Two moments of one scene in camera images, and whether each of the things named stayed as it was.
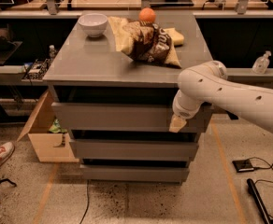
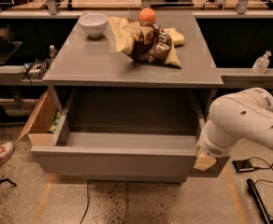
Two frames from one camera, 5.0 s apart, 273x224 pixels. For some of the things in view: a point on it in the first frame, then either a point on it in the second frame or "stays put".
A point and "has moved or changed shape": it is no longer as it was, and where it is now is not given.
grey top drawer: [123, 117] has moved or changed shape
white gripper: [183, 113] -> [211, 146]
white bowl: [93, 24] stays put
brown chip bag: [146, 42] stays put
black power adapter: [242, 165] stays put
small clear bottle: [51, 52] stays put
